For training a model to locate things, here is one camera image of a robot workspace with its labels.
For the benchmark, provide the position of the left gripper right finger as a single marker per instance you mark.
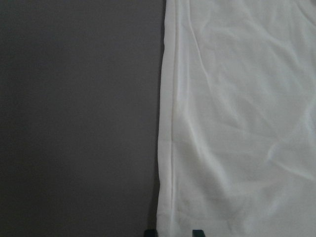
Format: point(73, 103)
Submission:
point(197, 233)

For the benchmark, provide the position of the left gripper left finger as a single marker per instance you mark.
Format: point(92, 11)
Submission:
point(150, 233)

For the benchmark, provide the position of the cream long-sleeve printed shirt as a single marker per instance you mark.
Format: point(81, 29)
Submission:
point(237, 120)

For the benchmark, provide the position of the brown table mat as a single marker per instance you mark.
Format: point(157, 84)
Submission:
point(79, 102)

